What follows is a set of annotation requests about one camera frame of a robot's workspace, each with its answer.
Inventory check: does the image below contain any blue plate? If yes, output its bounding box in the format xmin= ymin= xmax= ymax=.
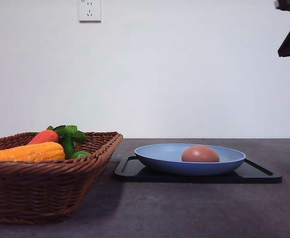
xmin=134 ymin=144 xmax=246 ymax=176

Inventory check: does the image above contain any brown egg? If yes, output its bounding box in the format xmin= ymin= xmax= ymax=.
xmin=181 ymin=145 xmax=219 ymax=162

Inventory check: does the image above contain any white wall socket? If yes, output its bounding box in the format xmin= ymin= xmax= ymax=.
xmin=79 ymin=0 xmax=101 ymax=24

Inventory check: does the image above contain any green toy vegetable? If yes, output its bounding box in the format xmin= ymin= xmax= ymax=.
xmin=71 ymin=151 xmax=90 ymax=159

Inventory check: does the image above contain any yellow toy corn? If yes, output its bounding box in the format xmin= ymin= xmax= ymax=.
xmin=0 ymin=142 xmax=65 ymax=162

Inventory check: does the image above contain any orange toy carrot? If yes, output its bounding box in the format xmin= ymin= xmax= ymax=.
xmin=28 ymin=125 xmax=86 ymax=159

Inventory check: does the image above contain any black serving tray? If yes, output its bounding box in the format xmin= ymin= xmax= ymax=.
xmin=114 ymin=156 xmax=282 ymax=184

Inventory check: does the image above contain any brown wicker basket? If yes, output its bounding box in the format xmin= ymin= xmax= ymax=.
xmin=0 ymin=132 xmax=123 ymax=224

